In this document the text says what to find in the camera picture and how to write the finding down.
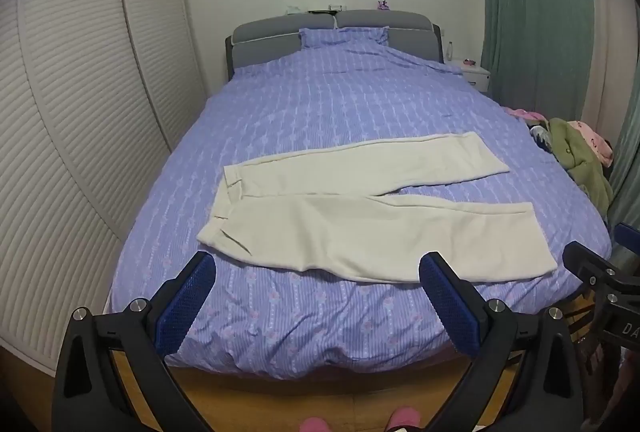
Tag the pink slipper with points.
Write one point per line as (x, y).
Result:
(404, 418)
(315, 425)

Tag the small clear bottle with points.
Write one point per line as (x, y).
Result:
(450, 51)

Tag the white tissue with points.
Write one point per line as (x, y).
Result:
(292, 9)

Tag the green curtain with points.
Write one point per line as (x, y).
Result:
(530, 12)

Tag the grey padded headboard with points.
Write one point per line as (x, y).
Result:
(280, 25)

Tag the beige curtain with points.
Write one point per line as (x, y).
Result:
(607, 37)

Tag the flat black item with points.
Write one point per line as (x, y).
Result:
(320, 11)

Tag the purple floral pillow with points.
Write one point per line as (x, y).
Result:
(345, 35)

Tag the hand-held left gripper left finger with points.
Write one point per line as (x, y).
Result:
(186, 299)

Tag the dark patterned cloth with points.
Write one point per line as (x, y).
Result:
(540, 137)

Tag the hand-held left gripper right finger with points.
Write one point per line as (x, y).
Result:
(447, 299)

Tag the pink garment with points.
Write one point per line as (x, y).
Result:
(522, 113)

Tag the small purple toy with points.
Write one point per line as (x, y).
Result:
(383, 5)

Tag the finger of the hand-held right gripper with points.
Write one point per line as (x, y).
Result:
(587, 264)

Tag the pink patterned cloth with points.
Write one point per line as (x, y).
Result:
(597, 142)

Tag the olive green jacket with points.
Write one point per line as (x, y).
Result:
(585, 162)

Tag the cream pants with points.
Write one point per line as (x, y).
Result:
(350, 222)

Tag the purple floral striped duvet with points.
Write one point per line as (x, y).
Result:
(325, 102)

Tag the white louvered wardrobe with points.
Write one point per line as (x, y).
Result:
(75, 112)

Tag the white nightstand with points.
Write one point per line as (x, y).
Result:
(472, 76)

